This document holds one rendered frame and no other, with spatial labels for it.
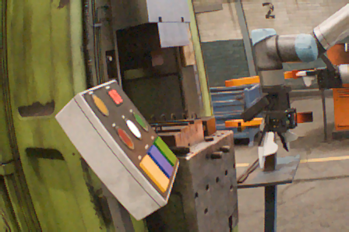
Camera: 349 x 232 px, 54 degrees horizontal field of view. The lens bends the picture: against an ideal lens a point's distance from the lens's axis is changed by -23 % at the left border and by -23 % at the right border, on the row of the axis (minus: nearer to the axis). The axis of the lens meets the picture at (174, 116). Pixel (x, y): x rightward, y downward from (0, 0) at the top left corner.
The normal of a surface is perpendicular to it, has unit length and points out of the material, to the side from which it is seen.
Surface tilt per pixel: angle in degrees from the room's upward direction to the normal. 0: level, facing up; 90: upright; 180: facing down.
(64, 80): 89
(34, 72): 89
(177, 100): 90
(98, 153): 90
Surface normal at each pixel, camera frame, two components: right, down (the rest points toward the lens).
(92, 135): -0.08, 0.15
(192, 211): -0.49, 0.19
